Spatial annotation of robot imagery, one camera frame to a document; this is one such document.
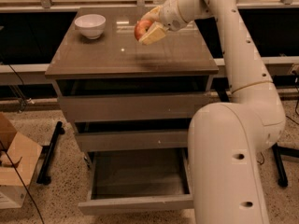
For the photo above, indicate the right black stand leg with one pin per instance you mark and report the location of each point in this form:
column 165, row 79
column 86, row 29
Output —
column 278, row 152

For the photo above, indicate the red apple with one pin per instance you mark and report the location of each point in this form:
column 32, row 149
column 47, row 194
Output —
column 141, row 28

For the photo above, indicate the grey drawer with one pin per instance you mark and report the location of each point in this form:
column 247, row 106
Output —
column 138, row 181
column 132, row 134
column 132, row 98

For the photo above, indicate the cardboard box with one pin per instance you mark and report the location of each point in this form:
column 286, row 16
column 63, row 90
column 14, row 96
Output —
column 18, row 159

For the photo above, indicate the white ceramic bowl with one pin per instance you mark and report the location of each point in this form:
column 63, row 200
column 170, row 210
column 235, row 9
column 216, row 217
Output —
column 91, row 25

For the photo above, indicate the top grey drawer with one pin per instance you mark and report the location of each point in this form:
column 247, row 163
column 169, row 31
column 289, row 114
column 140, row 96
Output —
column 132, row 98

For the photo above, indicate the black stand leg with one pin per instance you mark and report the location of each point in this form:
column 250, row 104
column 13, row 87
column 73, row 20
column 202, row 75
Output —
column 48, row 151
column 278, row 152

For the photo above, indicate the middle grey drawer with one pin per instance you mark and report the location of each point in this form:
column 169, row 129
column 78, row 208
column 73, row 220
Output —
column 132, row 134

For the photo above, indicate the bottom grey drawer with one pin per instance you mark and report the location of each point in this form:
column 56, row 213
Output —
column 138, row 181

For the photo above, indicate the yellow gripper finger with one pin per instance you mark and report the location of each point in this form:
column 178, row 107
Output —
column 154, row 33
column 153, row 15

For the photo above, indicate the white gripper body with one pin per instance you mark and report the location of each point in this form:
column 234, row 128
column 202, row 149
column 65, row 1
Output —
column 171, row 15

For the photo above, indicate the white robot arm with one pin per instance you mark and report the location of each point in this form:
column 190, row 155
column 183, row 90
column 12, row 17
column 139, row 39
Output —
column 224, row 138

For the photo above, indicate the left black stand leg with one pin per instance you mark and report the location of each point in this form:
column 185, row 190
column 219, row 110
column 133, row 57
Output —
column 48, row 151

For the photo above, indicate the grey drawer cabinet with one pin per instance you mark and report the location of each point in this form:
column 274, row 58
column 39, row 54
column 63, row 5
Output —
column 117, row 54

